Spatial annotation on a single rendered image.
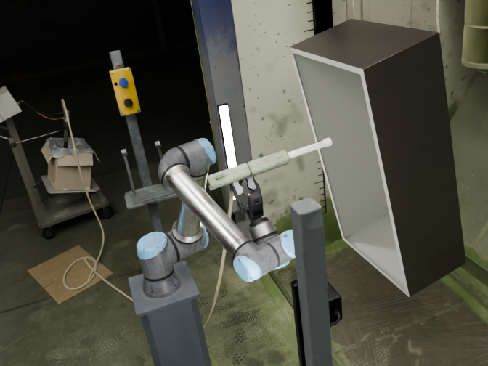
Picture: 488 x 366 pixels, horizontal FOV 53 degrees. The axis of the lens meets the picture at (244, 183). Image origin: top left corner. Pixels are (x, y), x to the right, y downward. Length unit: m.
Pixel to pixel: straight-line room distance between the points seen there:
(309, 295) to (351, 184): 1.82
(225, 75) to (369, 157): 0.94
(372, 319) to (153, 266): 1.37
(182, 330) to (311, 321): 1.48
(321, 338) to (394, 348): 1.79
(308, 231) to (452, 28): 2.77
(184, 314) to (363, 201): 1.22
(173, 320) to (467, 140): 2.29
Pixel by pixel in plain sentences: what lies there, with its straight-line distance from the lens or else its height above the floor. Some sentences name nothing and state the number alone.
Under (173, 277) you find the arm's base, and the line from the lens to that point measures 2.41.
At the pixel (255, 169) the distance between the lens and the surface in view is 1.72.
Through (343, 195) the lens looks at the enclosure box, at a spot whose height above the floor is 0.75.
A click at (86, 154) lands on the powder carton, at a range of 4.35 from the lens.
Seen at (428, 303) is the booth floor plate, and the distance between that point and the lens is 3.18.
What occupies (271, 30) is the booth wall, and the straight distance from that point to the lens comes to 2.90.
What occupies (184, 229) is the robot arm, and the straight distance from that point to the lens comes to 2.27.
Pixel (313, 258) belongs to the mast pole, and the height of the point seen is 1.53.
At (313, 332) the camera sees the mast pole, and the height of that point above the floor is 1.34.
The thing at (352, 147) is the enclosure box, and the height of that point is 1.03.
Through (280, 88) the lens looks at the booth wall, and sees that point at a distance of 2.98.
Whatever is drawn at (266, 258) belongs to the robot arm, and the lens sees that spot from 1.55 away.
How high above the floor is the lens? 2.11
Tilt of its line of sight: 26 degrees down
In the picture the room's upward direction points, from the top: 8 degrees counter-clockwise
